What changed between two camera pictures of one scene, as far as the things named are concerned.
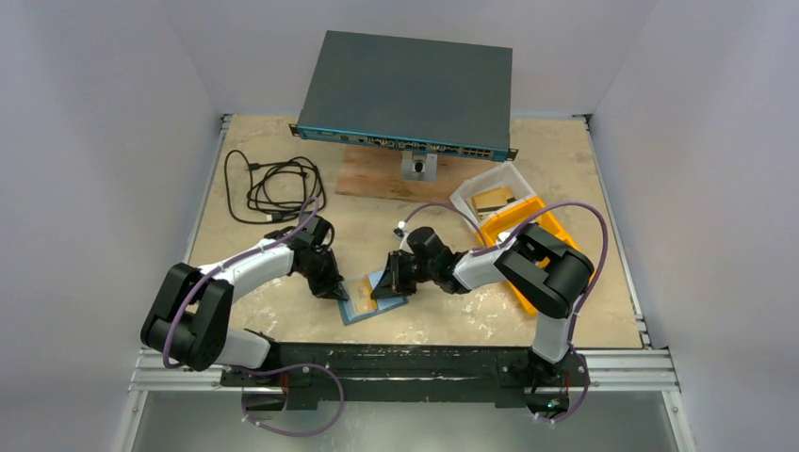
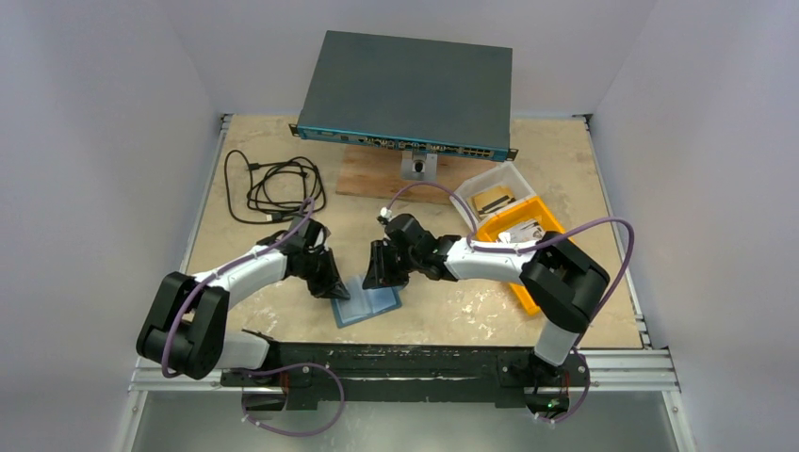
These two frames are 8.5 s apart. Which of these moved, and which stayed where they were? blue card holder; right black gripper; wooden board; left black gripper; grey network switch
Moved: right black gripper; blue card holder
Stayed: grey network switch; left black gripper; wooden board
